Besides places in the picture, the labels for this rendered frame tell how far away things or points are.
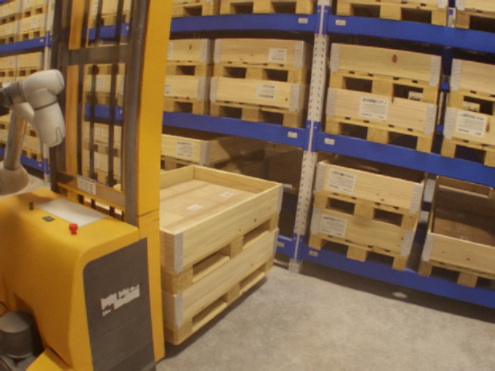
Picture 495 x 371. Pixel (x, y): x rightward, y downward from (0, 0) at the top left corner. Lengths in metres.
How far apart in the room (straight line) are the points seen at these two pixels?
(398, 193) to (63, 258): 2.14
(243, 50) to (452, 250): 2.24
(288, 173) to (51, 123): 3.30
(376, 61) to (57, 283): 2.35
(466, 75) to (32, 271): 2.72
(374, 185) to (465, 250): 0.85
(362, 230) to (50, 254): 2.13
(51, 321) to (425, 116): 2.47
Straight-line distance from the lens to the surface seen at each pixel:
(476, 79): 2.67
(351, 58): 2.76
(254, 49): 3.05
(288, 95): 2.88
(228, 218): 2.12
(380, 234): 2.81
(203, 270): 2.10
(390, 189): 2.70
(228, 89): 3.14
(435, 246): 2.81
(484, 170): 2.70
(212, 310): 2.36
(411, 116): 2.65
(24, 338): 1.81
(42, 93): 1.43
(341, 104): 2.75
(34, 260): 1.64
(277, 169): 4.38
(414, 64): 2.67
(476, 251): 2.84
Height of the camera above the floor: 1.49
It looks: 15 degrees down
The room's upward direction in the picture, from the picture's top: 5 degrees clockwise
